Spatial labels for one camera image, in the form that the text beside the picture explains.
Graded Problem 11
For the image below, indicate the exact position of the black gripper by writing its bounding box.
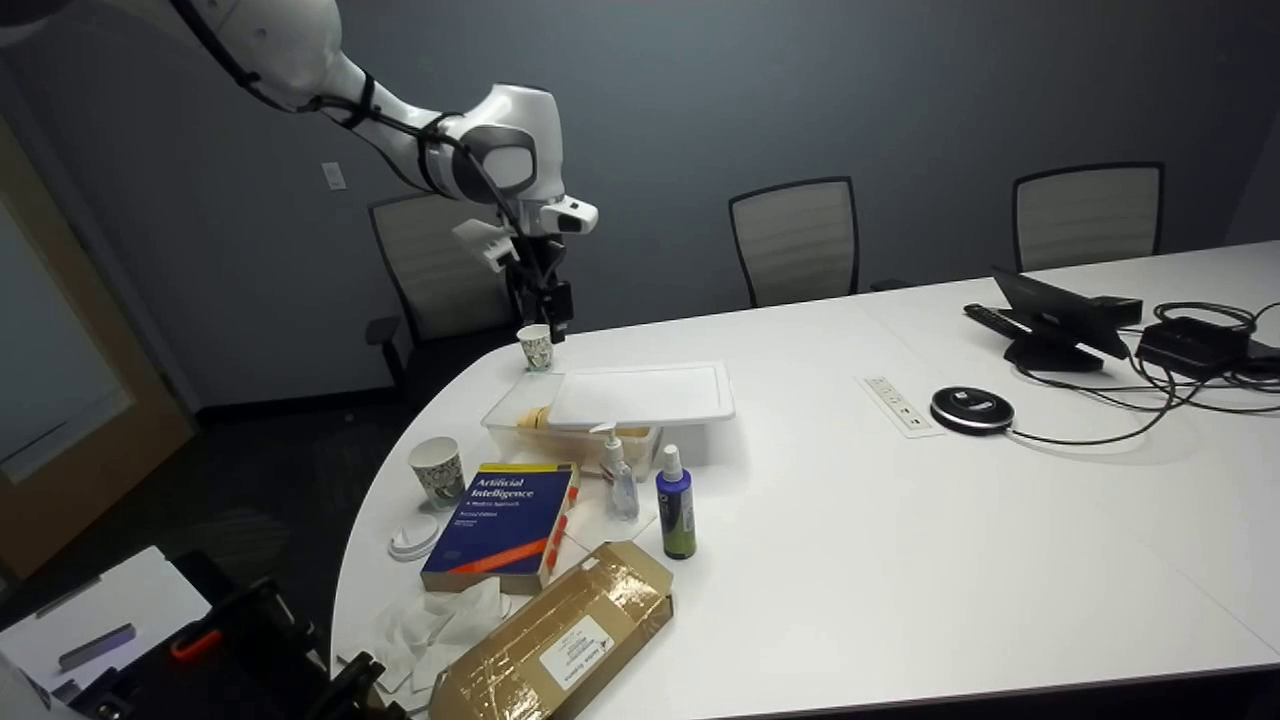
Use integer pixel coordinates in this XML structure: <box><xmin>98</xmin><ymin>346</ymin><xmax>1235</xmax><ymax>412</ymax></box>
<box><xmin>506</xmin><ymin>233</ymin><xmax>579</xmax><ymax>345</ymax></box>

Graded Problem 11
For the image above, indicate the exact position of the white paper board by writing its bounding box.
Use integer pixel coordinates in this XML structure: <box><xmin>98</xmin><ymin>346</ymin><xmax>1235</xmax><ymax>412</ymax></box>
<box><xmin>0</xmin><ymin>539</ymin><xmax>218</xmax><ymax>699</ymax></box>

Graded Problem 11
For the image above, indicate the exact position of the white flat container lid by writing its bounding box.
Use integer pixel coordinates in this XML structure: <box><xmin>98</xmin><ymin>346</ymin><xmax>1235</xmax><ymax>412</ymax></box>
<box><xmin>545</xmin><ymin>355</ymin><xmax>742</xmax><ymax>435</ymax></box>

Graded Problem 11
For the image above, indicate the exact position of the black equipment with orange handle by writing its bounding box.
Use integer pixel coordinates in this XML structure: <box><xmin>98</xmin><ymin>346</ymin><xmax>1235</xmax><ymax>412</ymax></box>
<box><xmin>77</xmin><ymin>571</ymin><xmax>413</xmax><ymax>720</ymax></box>

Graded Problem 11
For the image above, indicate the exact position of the wooden door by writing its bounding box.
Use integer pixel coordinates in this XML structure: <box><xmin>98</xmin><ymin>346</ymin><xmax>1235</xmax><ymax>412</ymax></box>
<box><xmin>0</xmin><ymin>115</ymin><xmax>199</xmax><ymax>585</ymax></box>

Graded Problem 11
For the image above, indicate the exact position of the black conference phone device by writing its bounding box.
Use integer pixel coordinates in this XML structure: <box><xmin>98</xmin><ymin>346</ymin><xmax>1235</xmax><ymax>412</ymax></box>
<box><xmin>962</xmin><ymin>269</ymin><xmax>1149</xmax><ymax>374</ymax></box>

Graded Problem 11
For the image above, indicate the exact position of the grey mesh office chair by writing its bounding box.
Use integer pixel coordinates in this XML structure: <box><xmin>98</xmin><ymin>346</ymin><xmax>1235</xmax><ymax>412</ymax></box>
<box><xmin>1009</xmin><ymin>161</ymin><xmax>1171</xmax><ymax>277</ymax></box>
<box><xmin>363</xmin><ymin>186</ymin><xmax>528</xmax><ymax>393</ymax></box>
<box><xmin>726</xmin><ymin>172</ymin><xmax>864</xmax><ymax>312</ymax></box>

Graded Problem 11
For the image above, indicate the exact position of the blue and yellow box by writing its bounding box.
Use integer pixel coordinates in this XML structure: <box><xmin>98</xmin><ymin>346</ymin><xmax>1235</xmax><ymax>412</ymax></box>
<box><xmin>416</xmin><ymin>461</ymin><xmax>584</xmax><ymax>596</ymax></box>

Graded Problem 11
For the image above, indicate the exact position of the round clear plastic lid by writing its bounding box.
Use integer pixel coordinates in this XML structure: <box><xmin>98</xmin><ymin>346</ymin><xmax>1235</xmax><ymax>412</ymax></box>
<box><xmin>383</xmin><ymin>518</ymin><xmax>450</xmax><ymax>563</ymax></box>

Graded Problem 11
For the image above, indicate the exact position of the white table power outlet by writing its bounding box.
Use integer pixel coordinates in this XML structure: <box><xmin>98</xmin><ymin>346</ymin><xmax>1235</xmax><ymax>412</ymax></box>
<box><xmin>862</xmin><ymin>372</ymin><xmax>940</xmax><ymax>441</ymax></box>

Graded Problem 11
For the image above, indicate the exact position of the brown cardboard box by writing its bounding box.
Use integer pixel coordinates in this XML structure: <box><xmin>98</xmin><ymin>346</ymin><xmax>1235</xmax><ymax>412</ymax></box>
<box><xmin>425</xmin><ymin>535</ymin><xmax>682</xmax><ymax>720</ymax></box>

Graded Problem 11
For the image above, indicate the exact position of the black power adapter box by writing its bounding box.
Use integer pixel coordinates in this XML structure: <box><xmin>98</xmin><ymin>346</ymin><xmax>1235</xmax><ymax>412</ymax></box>
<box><xmin>1134</xmin><ymin>315</ymin><xmax>1255</xmax><ymax>378</ymax></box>

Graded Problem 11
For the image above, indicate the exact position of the patterned paper cup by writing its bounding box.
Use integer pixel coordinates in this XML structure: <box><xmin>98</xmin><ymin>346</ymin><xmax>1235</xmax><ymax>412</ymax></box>
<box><xmin>514</xmin><ymin>320</ymin><xmax>560</xmax><ymax>374</ymax></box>
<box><xmin>407</xmin><ymin>433</ymin><xmax>469</xmax><ymax>510</ymax></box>

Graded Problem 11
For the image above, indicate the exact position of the round black speakerphone puck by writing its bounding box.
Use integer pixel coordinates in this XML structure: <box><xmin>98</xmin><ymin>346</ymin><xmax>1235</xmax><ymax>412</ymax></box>
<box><xmin>926</xmin><ymin>378</ymin><xmax>1019</xmax><ymax>441</ymax></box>

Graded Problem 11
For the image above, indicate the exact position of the black speakerphone cable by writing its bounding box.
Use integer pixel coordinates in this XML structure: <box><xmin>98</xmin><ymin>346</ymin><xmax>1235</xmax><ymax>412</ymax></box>
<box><xmin>1004</xmin><ymin>346</ymin><xmax>1186</xmax><ymax>453</ymax></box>

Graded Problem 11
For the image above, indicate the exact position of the black looped cable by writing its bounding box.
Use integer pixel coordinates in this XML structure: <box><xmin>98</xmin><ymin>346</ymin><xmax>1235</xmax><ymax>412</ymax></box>
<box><xmin>1149</xmin><ymin>294</ymin><xmax>1266</xmax><ymax>337</ymax></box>

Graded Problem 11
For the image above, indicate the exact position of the small transparent plastic bottle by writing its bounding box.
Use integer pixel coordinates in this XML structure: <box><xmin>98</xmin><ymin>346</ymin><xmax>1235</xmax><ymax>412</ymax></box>
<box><xmin>595</xmin><ymin>419</ymin><xmax>645</xmax><ymax>522</ymax></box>

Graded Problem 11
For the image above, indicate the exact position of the clear plastic sheet piece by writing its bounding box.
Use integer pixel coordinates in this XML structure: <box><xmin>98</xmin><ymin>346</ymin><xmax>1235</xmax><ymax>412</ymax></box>
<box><xmin>393</xmin><ymin>585</ymin><xmax>514</xmax><ymax>665</ymax></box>

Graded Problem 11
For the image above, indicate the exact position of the purple label spray bottle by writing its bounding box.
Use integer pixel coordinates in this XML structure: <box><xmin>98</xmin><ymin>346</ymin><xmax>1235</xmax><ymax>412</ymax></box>
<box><xmin>652</xmin><ymin>441</ymin><xmax>701</xmax><ymax>563</ymax></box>

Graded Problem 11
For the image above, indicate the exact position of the clear plastic bowl container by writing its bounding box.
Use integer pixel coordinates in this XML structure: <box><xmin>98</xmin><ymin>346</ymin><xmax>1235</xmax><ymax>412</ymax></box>
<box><xmin>481</xmin><ymin>366</ymin><xmax>667</xmax><ymax>473</ymax></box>

